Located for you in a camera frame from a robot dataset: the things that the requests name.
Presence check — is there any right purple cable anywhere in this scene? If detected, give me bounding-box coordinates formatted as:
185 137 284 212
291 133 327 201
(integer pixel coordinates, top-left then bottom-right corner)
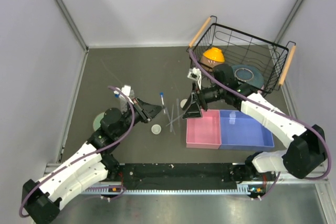
189 50 331 201

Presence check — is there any pink plastic bin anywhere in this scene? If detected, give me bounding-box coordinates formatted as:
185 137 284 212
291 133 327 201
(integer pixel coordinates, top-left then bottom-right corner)
186 110 222 150

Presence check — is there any orange and brown bowl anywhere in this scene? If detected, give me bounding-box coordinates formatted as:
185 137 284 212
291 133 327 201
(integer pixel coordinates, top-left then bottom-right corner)
200 47 225 72

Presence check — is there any dark blue plate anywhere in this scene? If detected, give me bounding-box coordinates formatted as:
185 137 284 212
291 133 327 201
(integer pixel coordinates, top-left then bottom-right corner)
232 65 264 89

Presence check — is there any white crucible cup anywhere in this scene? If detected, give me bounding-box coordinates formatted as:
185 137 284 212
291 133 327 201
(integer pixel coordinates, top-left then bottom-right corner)
151 124 162 135

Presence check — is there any blue plastic bin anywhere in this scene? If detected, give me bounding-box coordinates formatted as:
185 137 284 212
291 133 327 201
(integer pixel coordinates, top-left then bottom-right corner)
219 110 275 152

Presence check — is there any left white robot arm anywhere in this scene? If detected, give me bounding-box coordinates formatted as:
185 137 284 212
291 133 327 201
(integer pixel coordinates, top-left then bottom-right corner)
19 98 163 223

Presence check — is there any white crucible lid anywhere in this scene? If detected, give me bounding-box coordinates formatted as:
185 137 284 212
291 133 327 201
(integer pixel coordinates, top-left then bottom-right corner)
180 99 187 108

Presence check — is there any clear test tube rack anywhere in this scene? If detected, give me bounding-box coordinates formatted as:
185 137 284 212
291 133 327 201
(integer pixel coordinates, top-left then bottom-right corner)
119 85 135 113

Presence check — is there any black wire dish basket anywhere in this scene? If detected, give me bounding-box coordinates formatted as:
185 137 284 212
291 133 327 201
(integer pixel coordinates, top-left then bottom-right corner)
187 15 296 96

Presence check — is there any light green plate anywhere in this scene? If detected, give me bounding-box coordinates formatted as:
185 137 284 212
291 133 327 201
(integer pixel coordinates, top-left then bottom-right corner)
92 112 104 131

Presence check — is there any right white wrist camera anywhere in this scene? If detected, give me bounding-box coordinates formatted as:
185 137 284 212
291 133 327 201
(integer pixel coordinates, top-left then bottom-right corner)
187 68 202 90

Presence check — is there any purple cable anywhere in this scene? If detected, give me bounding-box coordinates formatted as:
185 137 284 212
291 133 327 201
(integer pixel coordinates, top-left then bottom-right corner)
18 85 136 218
189 50 331 201

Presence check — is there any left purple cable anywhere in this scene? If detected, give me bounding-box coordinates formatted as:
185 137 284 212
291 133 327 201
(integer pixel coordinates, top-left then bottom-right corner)
18 85 136 218

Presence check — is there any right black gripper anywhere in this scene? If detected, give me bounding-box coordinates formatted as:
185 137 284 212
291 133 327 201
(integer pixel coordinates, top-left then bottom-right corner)
182 82 226 120

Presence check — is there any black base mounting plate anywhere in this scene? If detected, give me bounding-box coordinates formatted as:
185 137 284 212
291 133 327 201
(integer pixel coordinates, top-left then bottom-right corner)
119 163 251 190

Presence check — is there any aluminium frame rail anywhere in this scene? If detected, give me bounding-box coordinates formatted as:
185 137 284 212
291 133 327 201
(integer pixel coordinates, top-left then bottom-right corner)
39 162 329 196

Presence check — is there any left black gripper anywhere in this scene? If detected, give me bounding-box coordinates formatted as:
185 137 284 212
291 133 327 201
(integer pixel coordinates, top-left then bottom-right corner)
114 97 165 137

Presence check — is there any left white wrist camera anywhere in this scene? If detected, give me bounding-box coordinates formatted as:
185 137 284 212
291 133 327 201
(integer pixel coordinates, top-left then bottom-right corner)
114 85 131 101

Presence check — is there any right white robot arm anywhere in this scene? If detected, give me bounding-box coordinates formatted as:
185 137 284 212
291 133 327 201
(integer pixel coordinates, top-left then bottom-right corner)
183 63 330 180

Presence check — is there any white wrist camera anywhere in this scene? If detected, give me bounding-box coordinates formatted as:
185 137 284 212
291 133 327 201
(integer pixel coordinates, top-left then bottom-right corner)
187 68 202 90
114 85 131 101

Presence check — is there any clear plastic pipette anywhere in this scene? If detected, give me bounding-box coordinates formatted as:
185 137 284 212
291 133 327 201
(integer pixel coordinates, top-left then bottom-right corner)
176 98 180 127
164 107 175 134
166 114 185 126
170 105 174 133

